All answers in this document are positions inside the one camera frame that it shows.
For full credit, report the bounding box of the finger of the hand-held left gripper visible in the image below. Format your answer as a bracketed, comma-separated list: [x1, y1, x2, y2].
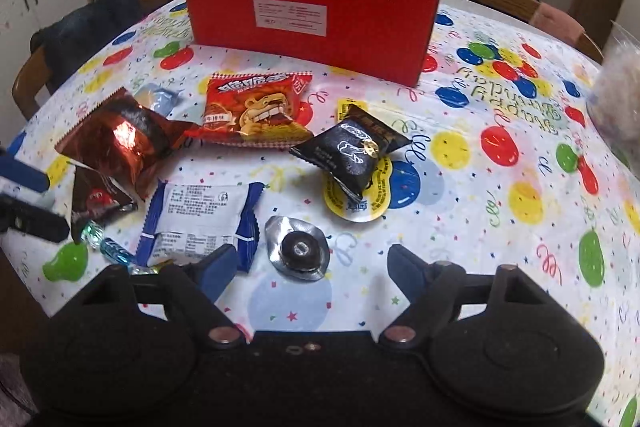
[0, 148, 51, 192]
[0, 193, 70, 243]

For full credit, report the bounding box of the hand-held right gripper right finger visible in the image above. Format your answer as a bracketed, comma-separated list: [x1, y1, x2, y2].
[377, 243, 543, 352]

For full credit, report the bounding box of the wooden chair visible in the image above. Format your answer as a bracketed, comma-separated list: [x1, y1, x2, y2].
[11, 0, 168, 120]
[475, 0, 603, 62]

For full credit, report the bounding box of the black snack packet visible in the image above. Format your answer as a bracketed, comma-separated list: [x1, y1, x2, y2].
[289, 103, 412, 204]

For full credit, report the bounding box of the pale snack packet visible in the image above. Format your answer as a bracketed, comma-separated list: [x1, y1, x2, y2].
[132, 83, 182, 118]

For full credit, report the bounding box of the balloon print tablecloth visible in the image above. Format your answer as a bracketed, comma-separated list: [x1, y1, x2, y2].
[7, 0, 640, 427]

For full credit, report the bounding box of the yellow snack packet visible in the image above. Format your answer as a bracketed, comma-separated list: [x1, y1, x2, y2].
[322, 98, 393, 223]

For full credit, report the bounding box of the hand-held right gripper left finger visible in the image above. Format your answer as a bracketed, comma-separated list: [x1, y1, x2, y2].
[102, 243, 249, 352]

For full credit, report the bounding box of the red cardboard box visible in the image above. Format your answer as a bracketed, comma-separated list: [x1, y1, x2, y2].
[181, 0, 442, 88]

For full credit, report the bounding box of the blue green wrapped candy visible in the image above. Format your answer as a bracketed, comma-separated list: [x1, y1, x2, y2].
[80, 222, 138, 270]

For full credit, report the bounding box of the shiny brown snack packet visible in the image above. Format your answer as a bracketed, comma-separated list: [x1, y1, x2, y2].
[54, 88, 201, 200]

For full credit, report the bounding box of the red snack packet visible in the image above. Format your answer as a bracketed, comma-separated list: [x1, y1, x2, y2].
[185, 72, 315, 148]

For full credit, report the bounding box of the white cabinet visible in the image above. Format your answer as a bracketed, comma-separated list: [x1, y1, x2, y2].
[0, 0, 96, 138]

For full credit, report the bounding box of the dark brown chocolate packet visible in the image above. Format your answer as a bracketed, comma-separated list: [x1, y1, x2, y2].
[70, 159, 138, 244]

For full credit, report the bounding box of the blue and white snack packet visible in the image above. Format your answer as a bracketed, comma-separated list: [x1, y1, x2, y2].
[136, 179, 266, 275]

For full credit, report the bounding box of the pink cloth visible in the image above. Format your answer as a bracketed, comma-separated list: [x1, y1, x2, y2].
[530, 2, 586, 48]

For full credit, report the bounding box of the dark denim garment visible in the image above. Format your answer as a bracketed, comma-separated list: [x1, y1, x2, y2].
[30, 0, 143, 95]

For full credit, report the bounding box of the clear plastic bag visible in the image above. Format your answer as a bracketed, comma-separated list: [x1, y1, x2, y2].
[585, 21, 640, 142]

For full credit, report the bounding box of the silver foil snack packet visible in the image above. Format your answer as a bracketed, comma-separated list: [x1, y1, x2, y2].
[265, 215, 332, 282]

